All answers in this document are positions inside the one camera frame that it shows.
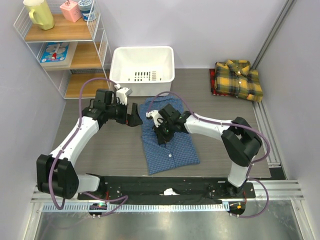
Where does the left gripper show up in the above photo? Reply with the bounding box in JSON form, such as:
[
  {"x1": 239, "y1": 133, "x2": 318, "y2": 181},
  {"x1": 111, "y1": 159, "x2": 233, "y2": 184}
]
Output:
[{"x1": 105, "y1": 98, "x2": 142, "y2": 127}]

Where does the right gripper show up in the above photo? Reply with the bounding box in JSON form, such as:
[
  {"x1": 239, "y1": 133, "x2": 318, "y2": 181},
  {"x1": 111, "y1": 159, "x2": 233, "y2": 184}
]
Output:
[{"x1": 153, "y1": 119, "x2": 176, "y2": 145}]

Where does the blue checked long sleeve shirt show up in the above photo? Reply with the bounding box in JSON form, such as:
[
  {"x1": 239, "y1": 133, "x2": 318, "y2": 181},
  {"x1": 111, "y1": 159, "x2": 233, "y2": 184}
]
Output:
[{"x1": 139, "y1": 95, "x2": 200, "y2": 175}]

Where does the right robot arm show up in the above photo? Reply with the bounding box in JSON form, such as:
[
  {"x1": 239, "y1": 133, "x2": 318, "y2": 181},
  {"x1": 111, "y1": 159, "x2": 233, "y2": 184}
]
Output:
[{"x1": 145, "y1": 104, "x2": 263, "y2": 198}]

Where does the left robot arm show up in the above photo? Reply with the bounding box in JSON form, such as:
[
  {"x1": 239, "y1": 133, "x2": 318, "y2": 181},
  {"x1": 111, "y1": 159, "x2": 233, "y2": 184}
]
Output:
[{"x1": 36, "y1": 87, "x2": 143, "y2": 200}]

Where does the white plastic basket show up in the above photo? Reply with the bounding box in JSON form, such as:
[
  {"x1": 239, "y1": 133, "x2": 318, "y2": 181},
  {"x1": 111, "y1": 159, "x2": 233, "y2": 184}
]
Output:
[{"x1": 109, "y1": 46, "x2": 175, "y2": 97}]

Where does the white paper scrap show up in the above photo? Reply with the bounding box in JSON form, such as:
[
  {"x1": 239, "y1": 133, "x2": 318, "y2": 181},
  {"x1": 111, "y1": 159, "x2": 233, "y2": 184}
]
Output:
[{"x1": 163, "y1": 188, "x2": 180, "y2": 196}]

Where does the yellow plaid folded shirt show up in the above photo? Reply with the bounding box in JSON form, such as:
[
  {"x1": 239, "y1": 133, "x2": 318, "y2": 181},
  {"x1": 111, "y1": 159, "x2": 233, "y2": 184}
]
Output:
[{"x1": 214, "y1": 59, "x2": 264, "y2": 102}]

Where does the blue white picture book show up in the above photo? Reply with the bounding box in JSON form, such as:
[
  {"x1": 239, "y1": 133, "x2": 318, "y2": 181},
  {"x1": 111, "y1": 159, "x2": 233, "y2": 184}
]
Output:
[{"x1": 39, "y1": 42, "x2": 70, "y2": 67}]

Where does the blue white round tin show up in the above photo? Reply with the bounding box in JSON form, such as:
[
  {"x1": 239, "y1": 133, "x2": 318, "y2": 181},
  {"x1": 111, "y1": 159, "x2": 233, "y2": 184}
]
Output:
[{"x1": 78, "y1": 0, "x2": 96, "y2": 22}]

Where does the pink box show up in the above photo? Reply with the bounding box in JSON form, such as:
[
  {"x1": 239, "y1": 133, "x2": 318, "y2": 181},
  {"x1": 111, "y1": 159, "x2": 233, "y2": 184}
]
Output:
[{"x1": 59, "y1": 0, "x2": 82, "y2": 23}]

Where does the yellow plastic pitcher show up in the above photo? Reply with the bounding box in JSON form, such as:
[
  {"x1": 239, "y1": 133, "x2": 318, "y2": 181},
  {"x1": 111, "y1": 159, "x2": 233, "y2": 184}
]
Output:
[{"x1": 23, "y1": 0, "x2": 55, "y2": 31}]

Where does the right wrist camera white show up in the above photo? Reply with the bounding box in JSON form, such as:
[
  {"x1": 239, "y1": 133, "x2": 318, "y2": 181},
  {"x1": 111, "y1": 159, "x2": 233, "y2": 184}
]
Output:
[{"x1": 145, "y1": 110, "x2": 164, "y2": 128}]

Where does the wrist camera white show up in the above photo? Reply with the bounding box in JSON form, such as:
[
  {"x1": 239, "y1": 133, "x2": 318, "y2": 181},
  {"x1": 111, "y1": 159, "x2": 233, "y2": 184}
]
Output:
[
  {"x1": 114, "y1": 83, "x2": 133, "y2": 106},
  {"x1": 145, "y1": 110, "x2": 164, "y2": 128}
]

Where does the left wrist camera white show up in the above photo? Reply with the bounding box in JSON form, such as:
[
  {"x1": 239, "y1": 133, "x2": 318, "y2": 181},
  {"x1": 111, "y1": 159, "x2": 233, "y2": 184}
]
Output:
[{"x1": 114, "y1": 83, "x2": 133, "y2": 106}]

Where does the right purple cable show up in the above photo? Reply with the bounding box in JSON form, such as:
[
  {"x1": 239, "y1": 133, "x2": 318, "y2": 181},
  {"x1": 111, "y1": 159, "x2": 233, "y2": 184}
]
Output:
[{"x1": 146, "y1": 91, "x2": 271, "y2": 220}]

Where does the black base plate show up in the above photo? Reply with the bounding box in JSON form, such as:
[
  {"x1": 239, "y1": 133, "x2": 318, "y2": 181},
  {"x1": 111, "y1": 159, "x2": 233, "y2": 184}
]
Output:
[{"x1": 91, "y1": 176, "x2": 256, "y2": 206}]

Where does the white slotted cable duct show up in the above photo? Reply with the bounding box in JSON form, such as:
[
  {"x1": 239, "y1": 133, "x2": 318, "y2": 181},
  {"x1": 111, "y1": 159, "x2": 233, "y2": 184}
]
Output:
[{"x1": 42, "y1": 202, "x2": 230, "y2": 213}]

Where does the white wire shelf rack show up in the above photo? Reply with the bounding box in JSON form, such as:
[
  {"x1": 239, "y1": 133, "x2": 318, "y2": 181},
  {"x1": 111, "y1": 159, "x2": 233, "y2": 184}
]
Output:
[{"x1": 14, "y1": 0, "x2": 113, "y2": 99}]

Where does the aluminium frame rail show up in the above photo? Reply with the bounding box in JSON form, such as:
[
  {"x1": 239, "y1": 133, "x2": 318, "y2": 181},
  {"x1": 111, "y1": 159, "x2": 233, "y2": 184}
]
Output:
[{"x1": 30, "y1": 180, "x2": 305, "y2": 203}]

